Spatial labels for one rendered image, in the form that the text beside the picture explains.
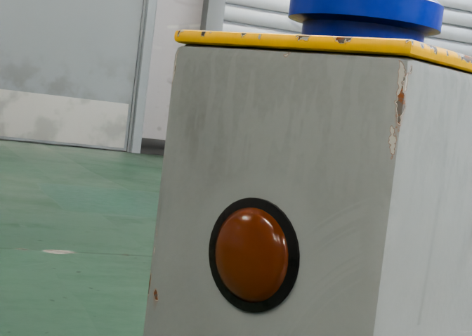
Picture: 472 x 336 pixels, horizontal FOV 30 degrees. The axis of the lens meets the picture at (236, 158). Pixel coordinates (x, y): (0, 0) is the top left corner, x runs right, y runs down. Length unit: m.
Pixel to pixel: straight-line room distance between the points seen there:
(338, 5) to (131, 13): 4.81
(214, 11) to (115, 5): 0.56
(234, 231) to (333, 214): 0.03
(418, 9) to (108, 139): 4.78
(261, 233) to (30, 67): 4.71
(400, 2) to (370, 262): 0.07
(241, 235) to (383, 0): 0.07
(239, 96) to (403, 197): 0.05
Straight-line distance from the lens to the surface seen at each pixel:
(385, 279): 0.19
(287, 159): 0.20
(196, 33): 0.23
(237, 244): 0.21
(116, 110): 4.99
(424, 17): 0.22
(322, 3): 0.22
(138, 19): 5.03
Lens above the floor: 0.29
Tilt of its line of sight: 3 degrees down
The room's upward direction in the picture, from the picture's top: 7 degrees clockwise
